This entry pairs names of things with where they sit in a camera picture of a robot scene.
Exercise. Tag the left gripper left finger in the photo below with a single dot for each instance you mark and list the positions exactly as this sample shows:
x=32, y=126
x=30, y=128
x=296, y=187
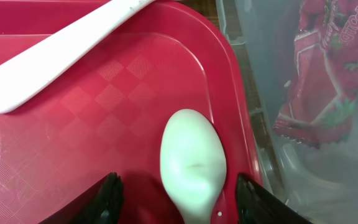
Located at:
x=100, y=204

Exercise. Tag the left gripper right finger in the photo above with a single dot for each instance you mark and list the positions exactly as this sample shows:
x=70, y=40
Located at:
x=256, y=205

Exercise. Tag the white plastic spoon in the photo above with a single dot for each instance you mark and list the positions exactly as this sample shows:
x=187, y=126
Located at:
x=192, y=165

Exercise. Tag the white plastic fork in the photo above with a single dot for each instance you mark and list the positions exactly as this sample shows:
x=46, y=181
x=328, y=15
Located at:
x=29, y=72

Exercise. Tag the red snack wrapper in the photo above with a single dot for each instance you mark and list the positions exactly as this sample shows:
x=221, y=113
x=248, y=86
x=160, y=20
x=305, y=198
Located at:
x=322, y=94

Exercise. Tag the clear plastic bin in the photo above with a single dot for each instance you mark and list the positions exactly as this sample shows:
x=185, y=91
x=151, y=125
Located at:
x=319, y=183

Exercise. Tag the red plastic tray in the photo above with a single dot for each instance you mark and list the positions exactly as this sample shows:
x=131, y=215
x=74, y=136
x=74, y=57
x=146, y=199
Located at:
x=107, y=114

